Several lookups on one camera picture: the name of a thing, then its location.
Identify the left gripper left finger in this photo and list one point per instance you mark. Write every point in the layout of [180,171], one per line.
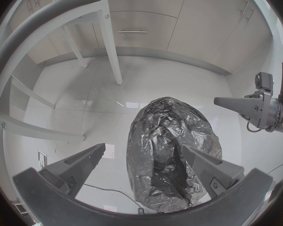
[75,171]

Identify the black plastic bag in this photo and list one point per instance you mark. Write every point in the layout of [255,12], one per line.
[155,126]

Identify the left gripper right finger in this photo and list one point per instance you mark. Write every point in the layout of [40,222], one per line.
[214,175]

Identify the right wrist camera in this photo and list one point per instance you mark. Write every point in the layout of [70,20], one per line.
[264,81]

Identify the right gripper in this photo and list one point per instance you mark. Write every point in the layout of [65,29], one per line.
[272,114]

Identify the beige cabinet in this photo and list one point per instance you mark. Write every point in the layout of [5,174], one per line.
[202,20]

